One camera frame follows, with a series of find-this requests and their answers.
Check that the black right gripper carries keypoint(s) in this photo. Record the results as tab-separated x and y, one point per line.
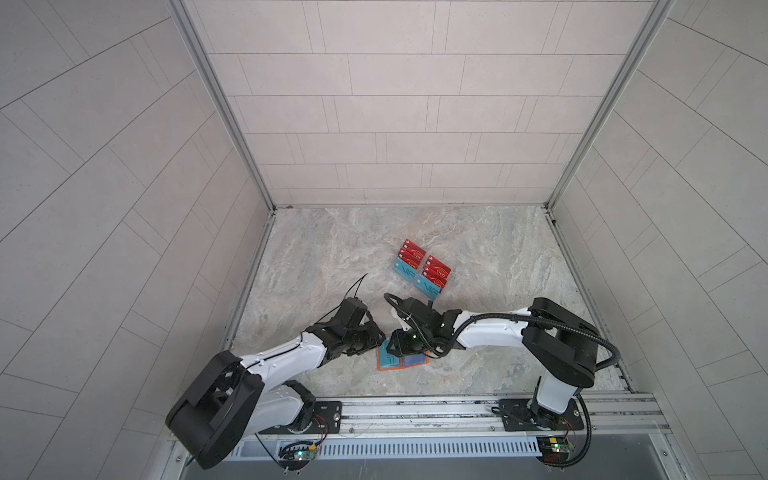
397	347

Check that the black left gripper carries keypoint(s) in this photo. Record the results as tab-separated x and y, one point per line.
371	328

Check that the orange card holder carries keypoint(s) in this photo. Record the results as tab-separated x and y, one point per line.
389	362

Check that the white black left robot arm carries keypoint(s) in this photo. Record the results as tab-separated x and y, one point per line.
235	397

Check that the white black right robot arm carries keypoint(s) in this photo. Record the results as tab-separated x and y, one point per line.
562	342

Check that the teal card right stack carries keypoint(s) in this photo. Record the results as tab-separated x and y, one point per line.
427	287

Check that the teal card stack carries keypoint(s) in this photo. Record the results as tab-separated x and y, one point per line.
427	287
404	270

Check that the red card right stack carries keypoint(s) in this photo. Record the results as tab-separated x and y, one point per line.
436	272

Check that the red card stack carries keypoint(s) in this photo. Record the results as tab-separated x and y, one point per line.
436	272
411	254

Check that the teal card left stack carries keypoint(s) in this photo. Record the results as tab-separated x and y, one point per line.
404	270

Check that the red card left stack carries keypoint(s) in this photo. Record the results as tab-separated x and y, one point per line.
411	254

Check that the vent grille strip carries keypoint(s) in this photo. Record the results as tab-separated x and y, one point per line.
436	447

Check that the left circuit board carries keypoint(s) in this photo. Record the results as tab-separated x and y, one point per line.
297	455

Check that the circuit board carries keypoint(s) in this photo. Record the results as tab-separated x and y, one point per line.
554	450
297	455

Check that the right circuit board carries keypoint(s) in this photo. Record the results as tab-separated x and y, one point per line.
554	450

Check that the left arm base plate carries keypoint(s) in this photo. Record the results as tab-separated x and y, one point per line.
318	417

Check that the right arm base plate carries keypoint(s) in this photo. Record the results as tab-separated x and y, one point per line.
517	415

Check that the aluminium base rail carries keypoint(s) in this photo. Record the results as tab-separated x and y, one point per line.
454	416

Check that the aluminium corner post left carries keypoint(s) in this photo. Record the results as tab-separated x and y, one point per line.
181	16

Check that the aluminium corner post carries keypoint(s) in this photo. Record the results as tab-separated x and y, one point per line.
181	16
648	30

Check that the aluminium corner post right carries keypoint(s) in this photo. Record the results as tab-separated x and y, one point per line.
648	30

